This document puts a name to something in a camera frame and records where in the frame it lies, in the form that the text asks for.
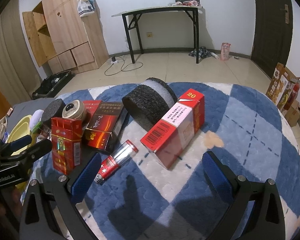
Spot red cigarette pack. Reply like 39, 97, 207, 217
51, 117, 82, 175

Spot large black white foam cylinder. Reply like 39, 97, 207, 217
122, 77, 178, 131

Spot beige curtain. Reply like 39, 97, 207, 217
0, 0, 41, 106

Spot black tray on floor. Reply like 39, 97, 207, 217
32, 70, 76, 100

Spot large red white carton box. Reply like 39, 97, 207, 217
140, 88, 205, 170

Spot white plastic bag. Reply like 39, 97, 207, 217
77, 0, 95, 17

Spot grey bed sheet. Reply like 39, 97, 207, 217
6, 98, 54, 133

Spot black folding table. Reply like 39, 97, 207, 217
113, 5, 203, 63

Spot red silver lighter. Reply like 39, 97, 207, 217
94, 140, 139, 184

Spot dark brown door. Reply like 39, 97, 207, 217
251, 0, 293, 77

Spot yellow plastic basin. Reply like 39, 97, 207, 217
6, 115, 36, 155

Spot wooden wardrobe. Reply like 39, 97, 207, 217
19, 0, 109, 74

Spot small black foam cylinder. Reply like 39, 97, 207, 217
41, 99, 66, 128

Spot pink bag on floor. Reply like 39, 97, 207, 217
221, 42, 231, 61

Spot round cream tin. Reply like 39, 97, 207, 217
62, 100, 87, 121

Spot cardboard boxes by wall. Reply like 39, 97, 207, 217
266, 63, 300, 127

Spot blue white checkered rug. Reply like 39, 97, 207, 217
21, 81, 300, 240

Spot dark brown cigarette carton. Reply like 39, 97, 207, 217
83, 101, 127, 154

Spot power strip with cable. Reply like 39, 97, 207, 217
104, 56, 143, 76

